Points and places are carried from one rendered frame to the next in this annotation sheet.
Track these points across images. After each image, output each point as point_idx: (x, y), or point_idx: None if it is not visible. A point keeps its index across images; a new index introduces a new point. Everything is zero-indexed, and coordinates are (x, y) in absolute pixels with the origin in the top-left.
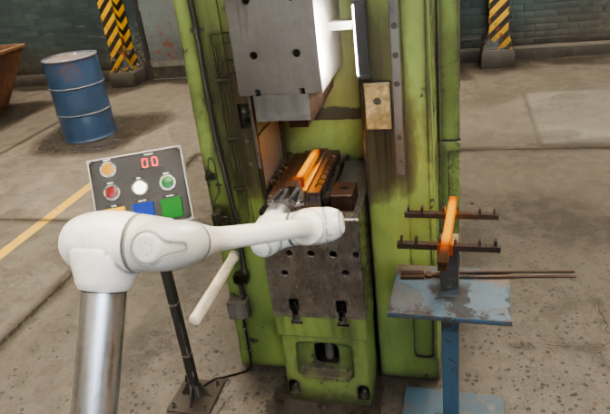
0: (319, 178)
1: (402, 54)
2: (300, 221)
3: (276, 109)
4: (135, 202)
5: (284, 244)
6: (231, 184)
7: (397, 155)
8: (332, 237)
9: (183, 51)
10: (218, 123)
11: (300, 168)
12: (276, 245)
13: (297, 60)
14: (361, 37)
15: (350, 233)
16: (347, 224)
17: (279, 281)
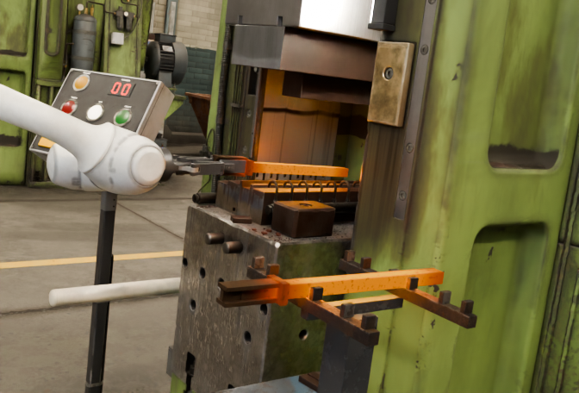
0: (299, 189)
1: None
2: (62, 115)
3: (251, 46)
4: None
5: (83, 176)
6: None
7: (400, 180)
8: (116, 177)
9: None
10: (230, 80)
11: (278, 163)
12: (65, 167)
13: None
14: None
15: (265, 266)
16: (264, 248)
17: (185, 317)
